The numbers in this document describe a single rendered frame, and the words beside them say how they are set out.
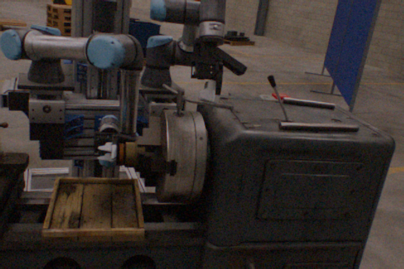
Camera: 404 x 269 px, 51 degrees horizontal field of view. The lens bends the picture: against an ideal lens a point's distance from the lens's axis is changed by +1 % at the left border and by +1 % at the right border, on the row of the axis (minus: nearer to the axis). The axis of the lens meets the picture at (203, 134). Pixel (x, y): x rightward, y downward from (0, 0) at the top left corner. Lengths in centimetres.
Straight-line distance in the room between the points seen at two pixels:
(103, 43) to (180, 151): 49
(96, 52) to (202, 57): 45
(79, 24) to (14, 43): 41
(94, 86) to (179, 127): 82
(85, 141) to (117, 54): 62
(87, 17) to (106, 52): 58
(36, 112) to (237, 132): 91
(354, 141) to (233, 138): 40
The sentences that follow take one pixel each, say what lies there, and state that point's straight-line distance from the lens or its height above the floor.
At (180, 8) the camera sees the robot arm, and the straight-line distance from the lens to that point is 134.
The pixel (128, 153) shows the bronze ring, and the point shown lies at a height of 110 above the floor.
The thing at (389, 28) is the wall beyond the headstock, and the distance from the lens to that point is 1346.
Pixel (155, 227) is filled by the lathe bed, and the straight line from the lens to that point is 146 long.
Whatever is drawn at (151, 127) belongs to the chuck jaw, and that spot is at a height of 116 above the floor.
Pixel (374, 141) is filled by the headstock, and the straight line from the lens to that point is 143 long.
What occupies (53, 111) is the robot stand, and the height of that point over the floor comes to 108.
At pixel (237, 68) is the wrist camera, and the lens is 125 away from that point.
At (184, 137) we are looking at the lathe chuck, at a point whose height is 119.
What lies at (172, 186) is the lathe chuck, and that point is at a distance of 131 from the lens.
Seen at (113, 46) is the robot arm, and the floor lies 140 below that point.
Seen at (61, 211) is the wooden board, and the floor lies 88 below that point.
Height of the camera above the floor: 164
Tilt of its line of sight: 19 degrees down
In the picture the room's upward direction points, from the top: 8 degrees clockwise
